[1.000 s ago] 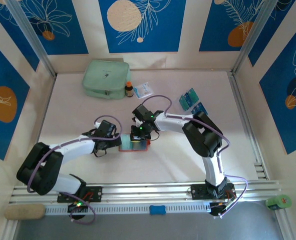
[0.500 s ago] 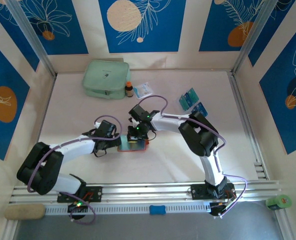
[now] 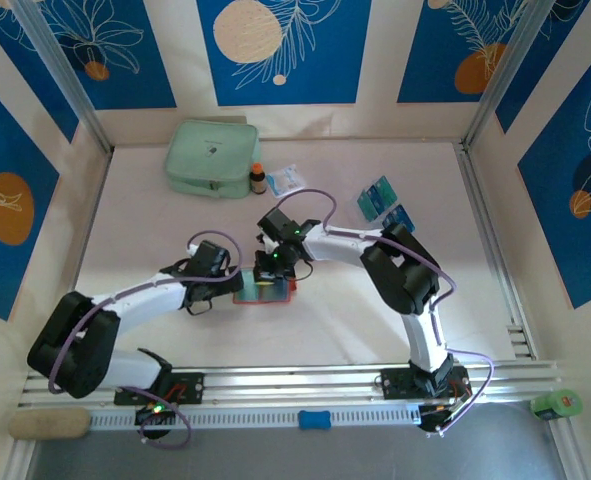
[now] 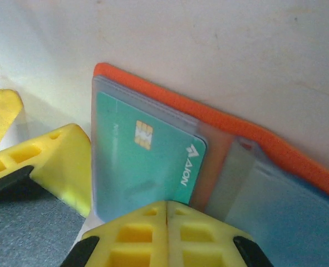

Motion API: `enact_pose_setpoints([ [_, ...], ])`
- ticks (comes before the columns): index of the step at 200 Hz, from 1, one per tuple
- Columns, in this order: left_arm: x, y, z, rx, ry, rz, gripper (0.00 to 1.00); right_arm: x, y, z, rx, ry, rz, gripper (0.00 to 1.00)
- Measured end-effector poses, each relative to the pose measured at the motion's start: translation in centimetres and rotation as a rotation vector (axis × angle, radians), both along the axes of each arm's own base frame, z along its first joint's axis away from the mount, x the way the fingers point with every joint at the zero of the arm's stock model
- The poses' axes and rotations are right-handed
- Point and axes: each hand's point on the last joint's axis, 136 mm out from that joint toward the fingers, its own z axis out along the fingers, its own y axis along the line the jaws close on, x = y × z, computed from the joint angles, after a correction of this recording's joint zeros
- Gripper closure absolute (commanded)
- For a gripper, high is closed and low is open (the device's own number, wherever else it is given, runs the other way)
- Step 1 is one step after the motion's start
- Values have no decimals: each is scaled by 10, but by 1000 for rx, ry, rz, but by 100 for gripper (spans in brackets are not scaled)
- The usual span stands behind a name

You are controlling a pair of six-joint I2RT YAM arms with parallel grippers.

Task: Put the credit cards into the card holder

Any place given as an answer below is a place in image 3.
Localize orange card holder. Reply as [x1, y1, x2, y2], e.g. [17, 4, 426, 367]
[231, 269, 297, 307]

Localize blue credit card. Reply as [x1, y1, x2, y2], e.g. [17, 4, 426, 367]
[381, 203, 417, 234]

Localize white blue paper packet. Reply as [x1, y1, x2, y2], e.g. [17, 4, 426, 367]
[266, 164, 307, 200]

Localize brown bottle orange cap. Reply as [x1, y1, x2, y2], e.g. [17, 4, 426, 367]
[249, 162, 268, 195]

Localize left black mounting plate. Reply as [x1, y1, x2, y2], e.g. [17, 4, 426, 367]
[113, 372, 206, 406]

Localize black mounting plate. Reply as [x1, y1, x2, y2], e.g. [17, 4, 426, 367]
[380, 367, 472, 401]
[113, 372, 206, 406]

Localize mint green zipper pouch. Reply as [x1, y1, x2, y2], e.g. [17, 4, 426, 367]
[163, 119, 261, 200]

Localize blue bone-shaped clip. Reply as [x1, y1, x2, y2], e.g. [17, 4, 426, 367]
[297, 409, 332, 431]

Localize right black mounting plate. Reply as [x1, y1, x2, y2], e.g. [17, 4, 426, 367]
[380, 367, 472, 401]

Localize beige oblong block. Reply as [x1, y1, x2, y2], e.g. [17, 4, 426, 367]
[7, 407, 92, 441]

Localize green tape roll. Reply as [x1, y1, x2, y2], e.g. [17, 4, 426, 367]
[530, 389, 584, 420]

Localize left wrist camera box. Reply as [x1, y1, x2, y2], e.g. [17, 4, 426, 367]
[188, 239, 232, 277]

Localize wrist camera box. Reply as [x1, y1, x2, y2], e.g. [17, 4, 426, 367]
[188, 239, 232, 277]
[256, 206, 302, 242]

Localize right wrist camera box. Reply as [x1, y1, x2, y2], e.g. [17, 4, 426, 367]
[256, 206, 302, 242]

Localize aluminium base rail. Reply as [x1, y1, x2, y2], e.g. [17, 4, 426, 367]
[17, 358, 562, 410]

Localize black base cable hub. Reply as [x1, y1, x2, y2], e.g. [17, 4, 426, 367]
[417, 402, 460, 438]
[133, 404, 178, 442]

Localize white slotted cable duct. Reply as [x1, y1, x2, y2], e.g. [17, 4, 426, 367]
[88, 403, 424, 431]

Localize aluminium side rail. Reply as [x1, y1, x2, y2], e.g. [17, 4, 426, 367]
[455, 143, 537, 361]

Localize aluminium frame post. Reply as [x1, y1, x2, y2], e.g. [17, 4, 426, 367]
[462, 0, 561, 150]
[10, 0, 115, 155]

